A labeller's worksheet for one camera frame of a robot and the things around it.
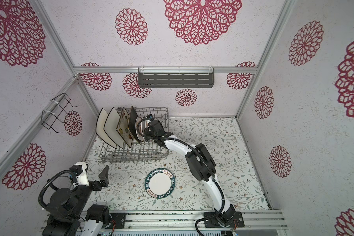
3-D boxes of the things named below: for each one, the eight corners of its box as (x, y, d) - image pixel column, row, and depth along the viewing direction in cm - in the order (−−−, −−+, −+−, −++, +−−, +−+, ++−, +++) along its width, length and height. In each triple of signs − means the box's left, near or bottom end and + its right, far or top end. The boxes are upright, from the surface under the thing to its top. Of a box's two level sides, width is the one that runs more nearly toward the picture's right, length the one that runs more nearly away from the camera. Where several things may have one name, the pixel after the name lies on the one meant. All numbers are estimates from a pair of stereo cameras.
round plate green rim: (144, 198, 83) (143, 197, 81) (147, 169, 94) (147, 167, 92) (175, 198, 83) (175, 197, 81) (175, 169, 94) (175, 167, 92)
